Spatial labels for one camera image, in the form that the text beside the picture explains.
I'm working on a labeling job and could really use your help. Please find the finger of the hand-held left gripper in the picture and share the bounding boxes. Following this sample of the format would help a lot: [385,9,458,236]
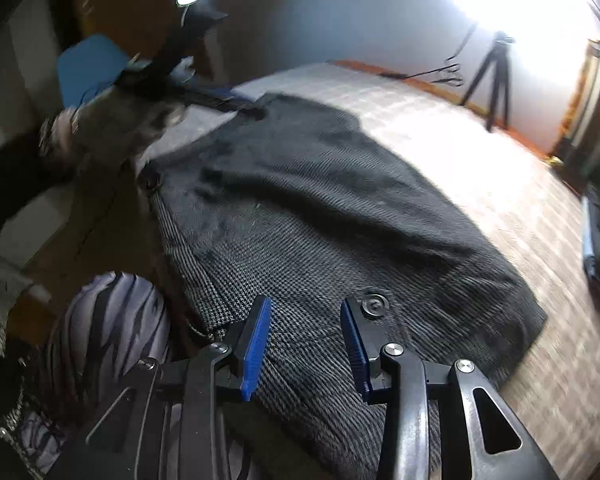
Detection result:
[180,85,267,117]

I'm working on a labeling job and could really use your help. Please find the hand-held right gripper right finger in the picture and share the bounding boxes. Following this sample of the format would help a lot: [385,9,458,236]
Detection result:
[340,297,561,480]

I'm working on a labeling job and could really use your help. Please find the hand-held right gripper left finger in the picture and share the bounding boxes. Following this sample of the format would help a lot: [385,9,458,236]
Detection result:
[47,295,273,480]

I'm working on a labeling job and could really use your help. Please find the dark grey houndstooth pants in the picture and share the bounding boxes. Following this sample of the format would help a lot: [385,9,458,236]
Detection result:
[135,92,549,480]

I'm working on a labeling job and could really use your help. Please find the blue flat object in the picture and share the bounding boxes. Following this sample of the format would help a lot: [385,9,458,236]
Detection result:
[56,33,132,109]

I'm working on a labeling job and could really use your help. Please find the person's striped trouser leg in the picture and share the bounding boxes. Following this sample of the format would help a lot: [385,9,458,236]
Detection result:
[17,271,261,480]

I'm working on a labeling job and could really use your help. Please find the dark cloth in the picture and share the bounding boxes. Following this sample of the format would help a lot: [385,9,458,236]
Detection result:
[0,130,83,247]

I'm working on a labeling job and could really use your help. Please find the checked bed sheet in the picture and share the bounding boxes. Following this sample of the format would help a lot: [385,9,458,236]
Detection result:
[130,62,600,480]

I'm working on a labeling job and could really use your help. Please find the white cloth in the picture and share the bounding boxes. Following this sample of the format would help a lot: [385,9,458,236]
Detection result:
[0,255,53,306]

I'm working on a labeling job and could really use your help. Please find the black tripod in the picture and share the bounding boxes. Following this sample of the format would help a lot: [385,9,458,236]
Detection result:
[459,30,517,132]

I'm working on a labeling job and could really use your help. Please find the cluttered shelf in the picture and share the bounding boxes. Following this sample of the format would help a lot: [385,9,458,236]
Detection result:
[554,37,600,196]

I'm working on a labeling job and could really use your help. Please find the black cable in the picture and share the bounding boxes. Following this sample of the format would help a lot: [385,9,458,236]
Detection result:
[380,24,477,87]

